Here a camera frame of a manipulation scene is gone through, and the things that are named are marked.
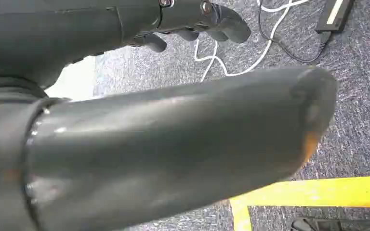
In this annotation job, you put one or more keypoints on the white flat panel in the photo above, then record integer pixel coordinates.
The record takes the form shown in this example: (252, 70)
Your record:
(76, 83)

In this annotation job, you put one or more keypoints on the black robot foot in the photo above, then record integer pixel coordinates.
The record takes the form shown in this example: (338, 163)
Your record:
(331, 225)

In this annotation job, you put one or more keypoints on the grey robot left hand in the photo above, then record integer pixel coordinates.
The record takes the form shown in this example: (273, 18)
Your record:
(159, 143)

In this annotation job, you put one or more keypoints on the yellow floor tape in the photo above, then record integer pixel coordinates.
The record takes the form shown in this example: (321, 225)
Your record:
(331, 191)

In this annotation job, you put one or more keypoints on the black power adapter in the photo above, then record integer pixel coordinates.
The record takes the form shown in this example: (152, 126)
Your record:
(323, 25)

